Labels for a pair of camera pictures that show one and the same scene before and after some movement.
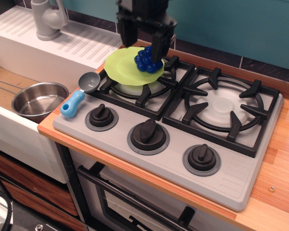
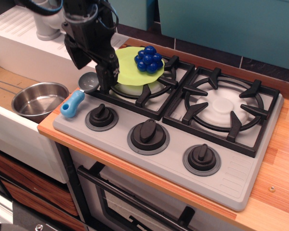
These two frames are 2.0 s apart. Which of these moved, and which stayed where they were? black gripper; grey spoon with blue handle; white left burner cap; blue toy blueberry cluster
Moved: black gripper
Stayed: white left burner cap; grey spoon with blue handle; blue toy blueberry cluster
